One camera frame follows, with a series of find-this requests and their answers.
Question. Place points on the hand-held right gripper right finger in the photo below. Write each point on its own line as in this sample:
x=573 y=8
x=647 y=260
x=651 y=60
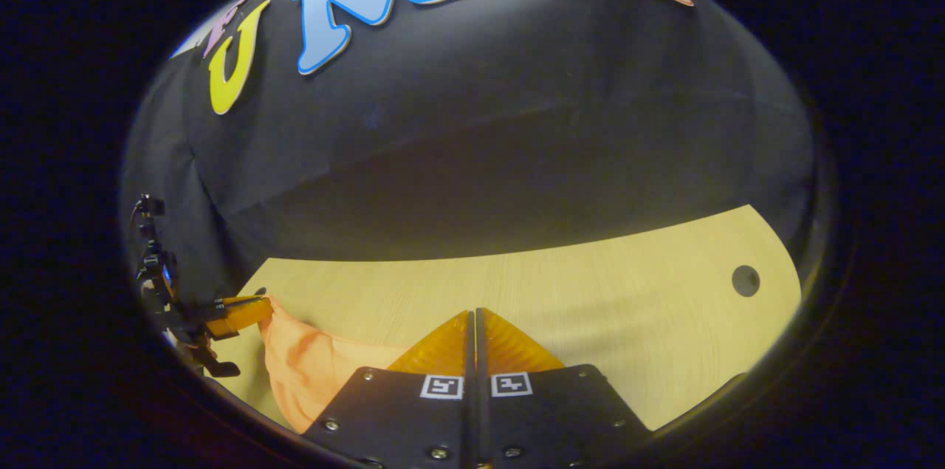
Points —
x=546 y=425

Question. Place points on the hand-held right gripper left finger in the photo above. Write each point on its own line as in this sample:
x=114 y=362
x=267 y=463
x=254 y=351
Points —
x=413 y=425

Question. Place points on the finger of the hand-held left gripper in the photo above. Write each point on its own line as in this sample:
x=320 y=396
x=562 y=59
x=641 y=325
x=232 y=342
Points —
x=236 y=317

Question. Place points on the orange polo T-shirt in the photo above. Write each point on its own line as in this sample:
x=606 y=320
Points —
x=310 y=373

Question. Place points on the black backdrop cloth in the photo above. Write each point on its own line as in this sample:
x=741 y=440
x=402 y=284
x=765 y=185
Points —
x=517 y=122

